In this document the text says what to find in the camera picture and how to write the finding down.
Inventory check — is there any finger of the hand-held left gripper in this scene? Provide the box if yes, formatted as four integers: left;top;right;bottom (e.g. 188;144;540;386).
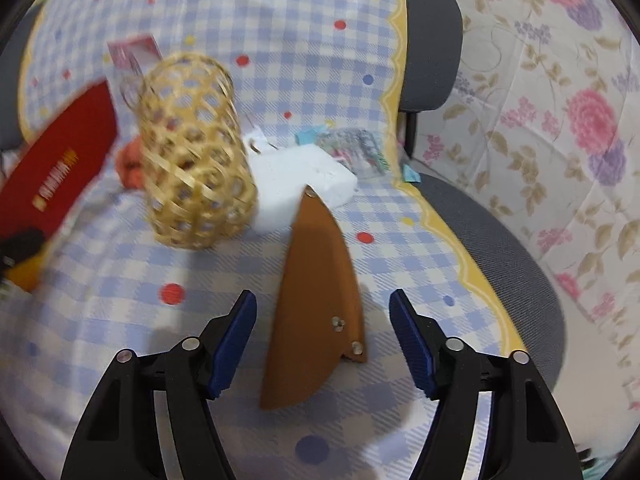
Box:
0;227;45;273

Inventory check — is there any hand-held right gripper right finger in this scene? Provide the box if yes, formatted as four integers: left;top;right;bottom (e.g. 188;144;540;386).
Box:
389;289;583;480

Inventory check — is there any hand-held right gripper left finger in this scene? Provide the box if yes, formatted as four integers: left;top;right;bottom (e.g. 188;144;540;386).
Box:
60;289;258;480

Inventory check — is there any white foam block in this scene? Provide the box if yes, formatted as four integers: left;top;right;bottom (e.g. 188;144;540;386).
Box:
247;144;358;231

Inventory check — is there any white cloth with brown lines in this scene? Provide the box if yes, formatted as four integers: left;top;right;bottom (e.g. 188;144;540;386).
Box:
244;127;276;156

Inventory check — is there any yellow object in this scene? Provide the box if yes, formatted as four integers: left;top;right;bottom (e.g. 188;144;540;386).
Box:
9;252;50;293

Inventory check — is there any brown leather sheath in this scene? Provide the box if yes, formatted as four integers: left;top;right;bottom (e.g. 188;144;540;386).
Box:
259;185;368;411

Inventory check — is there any red flat box gold print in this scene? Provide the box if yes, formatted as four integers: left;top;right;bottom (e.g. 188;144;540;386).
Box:
0;79;119;261

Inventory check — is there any orange crumpled wrapper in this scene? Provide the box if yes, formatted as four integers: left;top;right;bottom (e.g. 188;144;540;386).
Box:
116;139;148;190

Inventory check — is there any woven bamboo basket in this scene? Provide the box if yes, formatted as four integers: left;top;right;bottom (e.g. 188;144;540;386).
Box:
137;52;258;251

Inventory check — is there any colourful clear plastic wrapper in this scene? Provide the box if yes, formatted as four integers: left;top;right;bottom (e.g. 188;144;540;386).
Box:
316;129;391;178

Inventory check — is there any clear package pink label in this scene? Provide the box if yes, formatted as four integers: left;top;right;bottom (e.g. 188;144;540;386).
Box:
107;34;162;111

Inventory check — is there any floral printed cloth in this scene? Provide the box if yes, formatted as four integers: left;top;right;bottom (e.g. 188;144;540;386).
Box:
415;0;640;461

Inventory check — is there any blue checked dotted tablecloth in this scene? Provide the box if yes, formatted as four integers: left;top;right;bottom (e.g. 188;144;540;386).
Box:
0;0;531;480

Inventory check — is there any grey office chair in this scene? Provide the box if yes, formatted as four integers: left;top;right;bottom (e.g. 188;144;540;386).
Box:
397;0;567;393

